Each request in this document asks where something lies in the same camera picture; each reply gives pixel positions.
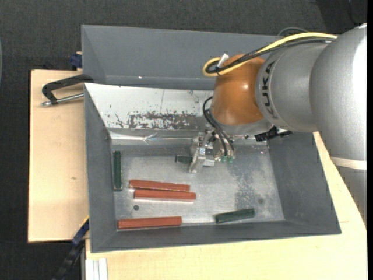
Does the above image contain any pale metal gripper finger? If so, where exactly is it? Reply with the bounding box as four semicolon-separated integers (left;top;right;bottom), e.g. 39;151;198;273
188;155;205;174
189;143;205;158

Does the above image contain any grey metal bin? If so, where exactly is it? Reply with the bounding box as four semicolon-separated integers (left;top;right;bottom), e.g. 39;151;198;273
80;24;342;253

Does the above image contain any dark green flat block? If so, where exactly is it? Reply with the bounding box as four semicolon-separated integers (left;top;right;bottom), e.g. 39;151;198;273
112;150;123;191
214;208;256;225

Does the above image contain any black cylinder on white bracket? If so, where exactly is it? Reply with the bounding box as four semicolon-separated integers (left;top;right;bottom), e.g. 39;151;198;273
254;126;293;142

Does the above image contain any red-brown flat block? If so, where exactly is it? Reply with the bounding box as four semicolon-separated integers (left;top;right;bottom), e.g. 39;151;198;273
128;179;191;193
133;188;197;203
117;215;183;230

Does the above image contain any pale cardboard board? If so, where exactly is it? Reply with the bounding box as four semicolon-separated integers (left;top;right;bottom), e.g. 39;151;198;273
27;69;90;243

